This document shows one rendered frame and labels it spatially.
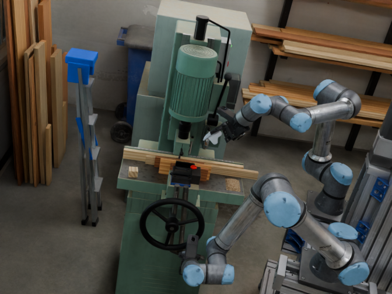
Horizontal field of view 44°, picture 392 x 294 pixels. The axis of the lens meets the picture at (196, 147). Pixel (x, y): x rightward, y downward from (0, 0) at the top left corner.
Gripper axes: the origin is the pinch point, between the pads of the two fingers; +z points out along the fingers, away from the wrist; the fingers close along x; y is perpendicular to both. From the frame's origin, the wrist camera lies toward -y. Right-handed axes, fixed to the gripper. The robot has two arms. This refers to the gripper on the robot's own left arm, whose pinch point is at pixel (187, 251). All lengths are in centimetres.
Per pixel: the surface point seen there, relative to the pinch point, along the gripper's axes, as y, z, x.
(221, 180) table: -32.4, 20.7, 13.8
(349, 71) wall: -144, 229, 152
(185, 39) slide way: -95, 10, -14
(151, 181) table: -27.9, 12.9, -20.0
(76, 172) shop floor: -17, 172, -78
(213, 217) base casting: -14.2, 19.3, 11.8
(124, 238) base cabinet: 3.4, 29.9, -29.3
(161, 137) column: -50, 39, -18
